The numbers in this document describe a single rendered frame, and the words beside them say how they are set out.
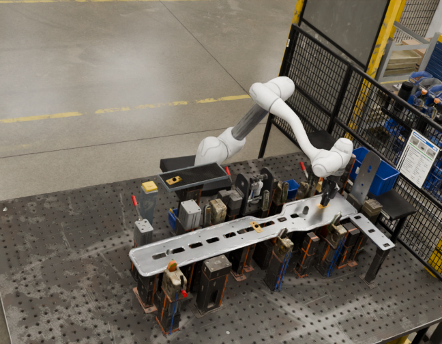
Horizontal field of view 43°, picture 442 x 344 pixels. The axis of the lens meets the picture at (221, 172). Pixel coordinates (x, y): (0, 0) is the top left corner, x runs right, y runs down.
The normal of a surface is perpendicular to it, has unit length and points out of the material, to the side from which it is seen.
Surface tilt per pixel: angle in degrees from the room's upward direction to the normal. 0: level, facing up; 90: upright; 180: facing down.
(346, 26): 92
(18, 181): 0
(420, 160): 90
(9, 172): 0
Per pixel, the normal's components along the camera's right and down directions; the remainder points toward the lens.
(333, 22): -0.90, 0.16
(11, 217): 0.17, -0.79
